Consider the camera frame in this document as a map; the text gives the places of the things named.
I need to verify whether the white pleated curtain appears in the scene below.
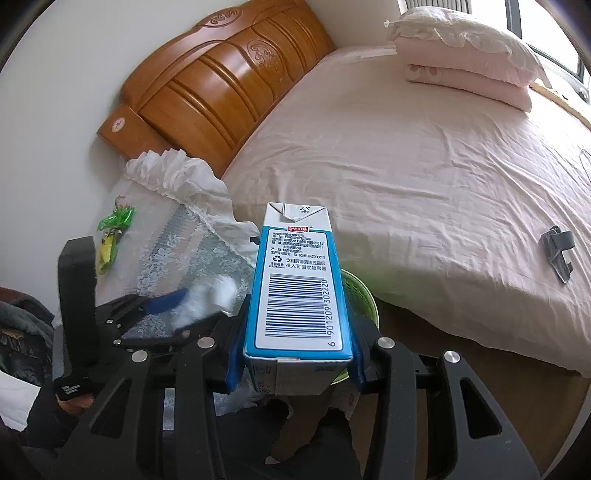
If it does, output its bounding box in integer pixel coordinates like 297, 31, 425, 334
405, 0, 472, 14

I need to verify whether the bright green foil wrapper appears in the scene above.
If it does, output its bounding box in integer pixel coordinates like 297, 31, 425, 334
96, 196, 137, 233

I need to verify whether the blue and white milk carton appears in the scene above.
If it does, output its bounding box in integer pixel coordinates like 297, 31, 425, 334
242, 201, 355, 397

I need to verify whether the bed with pink sheet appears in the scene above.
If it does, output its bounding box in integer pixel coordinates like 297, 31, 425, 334
223, 44, 591, 380

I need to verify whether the carved wooden headboard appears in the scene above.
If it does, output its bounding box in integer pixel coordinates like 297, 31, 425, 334
96, 0, 337, 178

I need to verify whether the white lace tablecloth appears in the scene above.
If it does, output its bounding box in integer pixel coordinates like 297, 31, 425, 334
94, 150, 262, 326

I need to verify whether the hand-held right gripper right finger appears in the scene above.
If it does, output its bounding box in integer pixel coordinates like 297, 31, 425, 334
351, 316, 542, 480

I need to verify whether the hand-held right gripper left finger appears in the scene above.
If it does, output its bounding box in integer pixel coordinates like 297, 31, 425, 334
55, 294, 259, 480

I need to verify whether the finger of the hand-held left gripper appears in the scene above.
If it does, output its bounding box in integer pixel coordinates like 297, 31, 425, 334
113, 313, 223, 353
96, 288, 189, 326

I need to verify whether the black printed cloth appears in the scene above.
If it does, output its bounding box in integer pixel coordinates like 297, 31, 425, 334
0, 325, 54, 376

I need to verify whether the grey strap device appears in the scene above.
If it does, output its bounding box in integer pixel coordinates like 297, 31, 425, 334
539, 226, 577, 283

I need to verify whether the green mesh waste basket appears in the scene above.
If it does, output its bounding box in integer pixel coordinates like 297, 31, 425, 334
330, 270, 381, 388

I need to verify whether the yellow cartoon snack packet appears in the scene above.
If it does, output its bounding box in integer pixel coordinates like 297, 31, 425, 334
96, 228, 122, 275

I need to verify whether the white tissue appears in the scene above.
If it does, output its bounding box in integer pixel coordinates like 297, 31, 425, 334
178, 273, 238, 329

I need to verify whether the white ruffled pillow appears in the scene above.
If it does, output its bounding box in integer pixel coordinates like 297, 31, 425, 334
387, 6, 553, 89

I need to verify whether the grey blanket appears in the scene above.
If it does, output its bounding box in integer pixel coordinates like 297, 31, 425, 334
0, 295, 57, 344

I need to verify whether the window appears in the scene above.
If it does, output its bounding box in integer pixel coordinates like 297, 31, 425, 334
505, 0, 591, 104

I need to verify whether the folded pink quilt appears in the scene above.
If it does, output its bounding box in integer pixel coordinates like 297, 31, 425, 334
394, 36, 533, 112

